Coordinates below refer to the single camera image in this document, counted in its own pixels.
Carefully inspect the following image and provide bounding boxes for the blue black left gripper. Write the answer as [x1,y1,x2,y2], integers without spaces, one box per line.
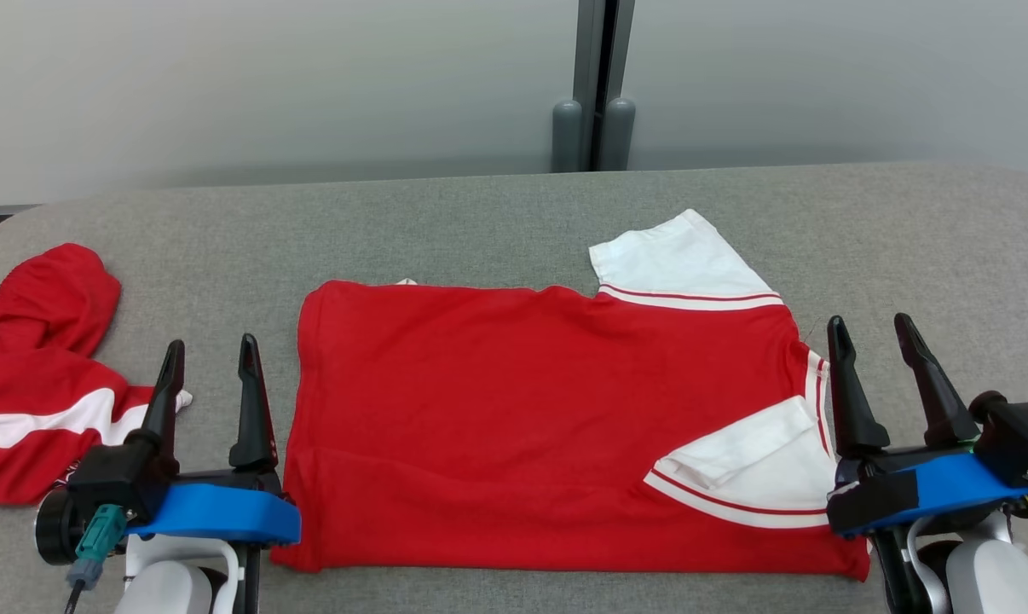
[124,333,303,547]

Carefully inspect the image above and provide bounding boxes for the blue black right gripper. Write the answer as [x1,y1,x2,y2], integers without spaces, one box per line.
[825,313,1028,540]

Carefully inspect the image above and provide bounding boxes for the red white striped shorts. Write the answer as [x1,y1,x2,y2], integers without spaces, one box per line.
[0,243,193,506]

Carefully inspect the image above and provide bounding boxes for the red white Bulls jersey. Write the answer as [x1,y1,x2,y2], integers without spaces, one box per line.
[269,209,871,582]

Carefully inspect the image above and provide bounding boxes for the teal plug left camera cable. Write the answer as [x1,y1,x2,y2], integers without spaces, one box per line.
[65,503,129,614]

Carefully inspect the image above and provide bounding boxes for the grey metal partition post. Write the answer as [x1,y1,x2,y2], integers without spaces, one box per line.
[552,0,637,173]

